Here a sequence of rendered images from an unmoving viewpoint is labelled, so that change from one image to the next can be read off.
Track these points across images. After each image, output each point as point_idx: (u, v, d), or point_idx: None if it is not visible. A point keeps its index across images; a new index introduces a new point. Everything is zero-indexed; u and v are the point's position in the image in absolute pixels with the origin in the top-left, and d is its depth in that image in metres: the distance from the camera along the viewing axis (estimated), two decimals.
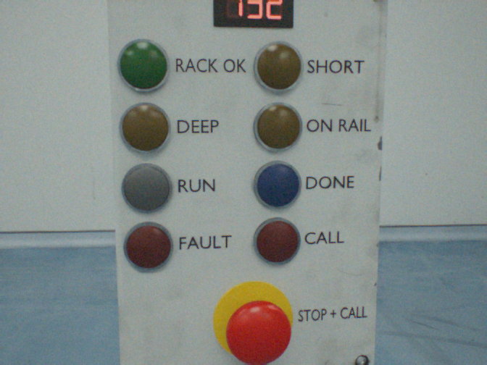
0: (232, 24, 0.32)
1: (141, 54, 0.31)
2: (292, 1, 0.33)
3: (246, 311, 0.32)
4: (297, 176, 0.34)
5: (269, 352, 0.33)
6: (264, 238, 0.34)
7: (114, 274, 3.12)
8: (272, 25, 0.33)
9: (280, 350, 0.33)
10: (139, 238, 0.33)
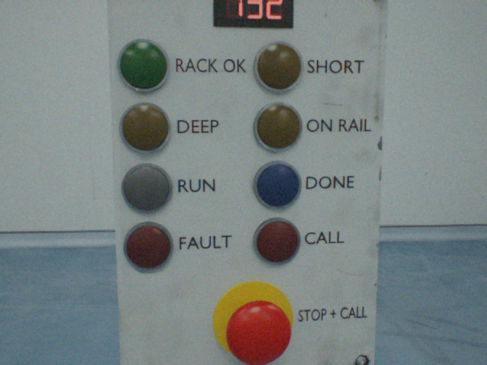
0: (232, 24, 0.32)
1: (141, 54, 0.31)
2: (292, 1, 0.33)
3: (246, 311, 0.32)
4: (297, 176, 0.34)
5: (269, 352, 0.33)
6: (264, 238, 0.34)
7: (114, 274, 3.12)
8: (272, 25, 0.33)
9: (280, 350, 0.33)
10: (139, 238, 0.33)
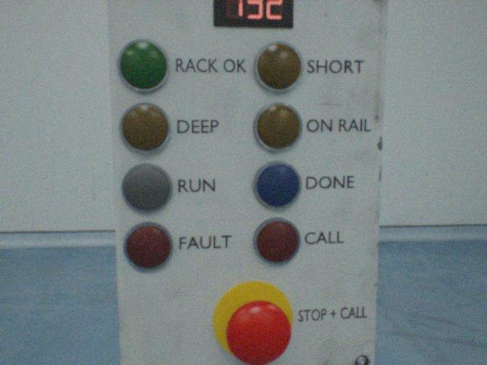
0: (232, 24, 0.32)
1: (141, 54, 0.31)
2: (292, 1, 0.33)
3: (246, 311, 0.32)
4: (297, 176, 0.34)
5: (269, 352, 0.33)
6: (264, 238, 0.34)
7: (114, 274, 3.12)
8: (272, 25, 0.33)
9: (280, 350, 0.33)
10: (139, 238, 0.33)
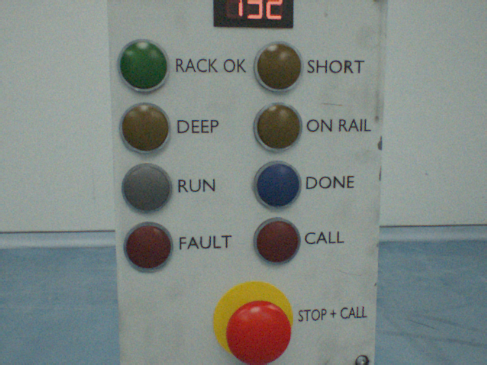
0: (232, 24, 0.32)
1: (141, 54, 0.31)
2: (292, 1, 0.33)
3: (246, 311, 0.32)
4: (297, 176, 0.34)
5: (269, 352, 0.33)
6: (264, 238, 0.34)
7: (114, 274, 3.12)
8: (272, 25, 0.33)
9: (280, 350, 0.33)
10: (139, 238, 0.33)
